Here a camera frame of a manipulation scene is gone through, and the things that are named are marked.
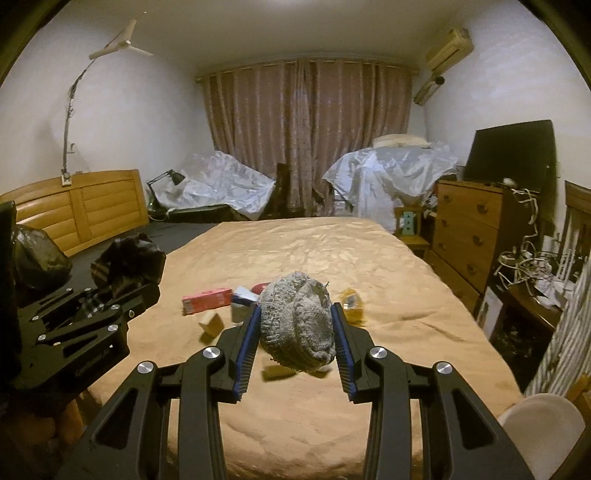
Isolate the blue white packet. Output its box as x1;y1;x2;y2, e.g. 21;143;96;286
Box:
231;286;260;321

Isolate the framed picture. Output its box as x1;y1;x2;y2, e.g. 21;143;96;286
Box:
475;286;504;340

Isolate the dark striped plastic wrapper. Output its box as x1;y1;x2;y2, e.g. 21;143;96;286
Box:
90;233;167;305

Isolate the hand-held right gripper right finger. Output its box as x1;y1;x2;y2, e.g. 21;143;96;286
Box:
331;301;536;480

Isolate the black plastic bag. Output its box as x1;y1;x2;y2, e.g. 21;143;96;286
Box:
11;224;74;291

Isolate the wooden chest of drawers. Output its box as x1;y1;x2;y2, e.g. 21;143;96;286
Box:
427;180;513;315

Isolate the pink carton box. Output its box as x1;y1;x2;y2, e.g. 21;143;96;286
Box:
181;286;232;316

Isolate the beige air conditioner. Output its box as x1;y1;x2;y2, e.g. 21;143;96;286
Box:
424;28;474;71

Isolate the white ceiling fan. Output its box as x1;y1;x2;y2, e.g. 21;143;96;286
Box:
89;18;154;61

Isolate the dark wooden side table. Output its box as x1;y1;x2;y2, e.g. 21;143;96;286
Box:
489;281;568;388

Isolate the beige pipe cover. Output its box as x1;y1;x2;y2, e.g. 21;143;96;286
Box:
413;83;439;106

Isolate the yellow plastic wrapper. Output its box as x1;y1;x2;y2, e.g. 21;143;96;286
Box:
339;287;368;328

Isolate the black television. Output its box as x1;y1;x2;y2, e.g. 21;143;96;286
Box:
463;120;555;192

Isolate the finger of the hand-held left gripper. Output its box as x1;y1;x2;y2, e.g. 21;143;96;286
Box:
36;282;161;348
17;286;107;326

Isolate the wooden headboard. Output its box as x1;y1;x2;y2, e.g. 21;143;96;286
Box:
0;168;151;257

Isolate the clear plastic dust sheet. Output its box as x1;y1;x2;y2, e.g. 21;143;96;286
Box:
322;141;458;232
152;150;277;220

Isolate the white round stool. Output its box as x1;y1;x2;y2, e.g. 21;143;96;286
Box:
498;393;586;480

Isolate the small wooden chair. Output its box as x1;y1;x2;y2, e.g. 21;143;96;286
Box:
393;206;432;259

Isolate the wall cable conduit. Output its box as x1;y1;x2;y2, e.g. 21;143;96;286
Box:
60;58;93;186

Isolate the white pillow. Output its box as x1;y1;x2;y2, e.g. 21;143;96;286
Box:
372;134;432;148

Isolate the tangle of white cables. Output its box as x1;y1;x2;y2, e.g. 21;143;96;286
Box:
496;187;583;301

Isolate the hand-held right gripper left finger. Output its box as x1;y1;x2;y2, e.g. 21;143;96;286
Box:
60;304;264;480

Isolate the grey knit hat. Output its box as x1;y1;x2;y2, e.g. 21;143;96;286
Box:
259;272;337;374

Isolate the striped cloth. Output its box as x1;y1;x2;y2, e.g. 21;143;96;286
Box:
526;203;591;398

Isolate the light wooden chair back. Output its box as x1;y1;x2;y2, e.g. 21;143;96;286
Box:
564;181;591;287

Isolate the pink curtain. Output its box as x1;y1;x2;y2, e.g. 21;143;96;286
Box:
196;58;419;217

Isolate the dark grey bedsheet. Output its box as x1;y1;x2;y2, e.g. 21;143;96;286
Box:
69;222;218;287

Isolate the black desk lamp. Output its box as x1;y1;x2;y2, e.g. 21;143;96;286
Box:
147;169;186;217

